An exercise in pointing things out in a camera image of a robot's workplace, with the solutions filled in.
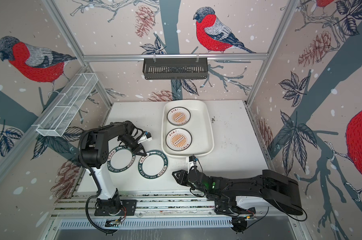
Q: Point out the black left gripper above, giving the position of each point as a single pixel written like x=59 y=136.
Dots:
x=138 y=150

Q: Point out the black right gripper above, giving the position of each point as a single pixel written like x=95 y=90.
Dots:
x=182 y=177

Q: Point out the green ring plate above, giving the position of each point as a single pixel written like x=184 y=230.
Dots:
x=120 y=159
x=153 y=165

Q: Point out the orange sunburst plate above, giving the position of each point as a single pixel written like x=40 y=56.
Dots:
x=178 y=116
x=178 y=139

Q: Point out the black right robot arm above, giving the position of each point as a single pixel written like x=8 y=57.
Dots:
x=277 y=190

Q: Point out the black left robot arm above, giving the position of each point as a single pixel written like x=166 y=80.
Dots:
x=93 y=153

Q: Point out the white plastic bin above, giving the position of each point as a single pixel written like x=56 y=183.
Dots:
x=199 y=126

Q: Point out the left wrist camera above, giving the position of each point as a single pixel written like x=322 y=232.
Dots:
x=146 y=137

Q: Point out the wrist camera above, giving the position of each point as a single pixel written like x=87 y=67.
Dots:
x=146 y=137
x=192 y=162

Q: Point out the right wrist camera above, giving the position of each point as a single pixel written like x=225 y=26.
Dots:
x=192 y=162

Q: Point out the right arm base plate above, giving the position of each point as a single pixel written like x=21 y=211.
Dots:
x=228 y=209

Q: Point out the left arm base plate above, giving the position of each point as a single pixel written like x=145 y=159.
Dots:
x=128 y=207

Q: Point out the black hanging wire basket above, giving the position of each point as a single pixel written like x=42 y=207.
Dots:
x=175 y=69

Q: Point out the white mesh wall shelf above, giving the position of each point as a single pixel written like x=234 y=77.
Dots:
x=69 y=102

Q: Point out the aluminium frame top bar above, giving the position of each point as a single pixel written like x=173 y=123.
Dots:
x=137 y=58

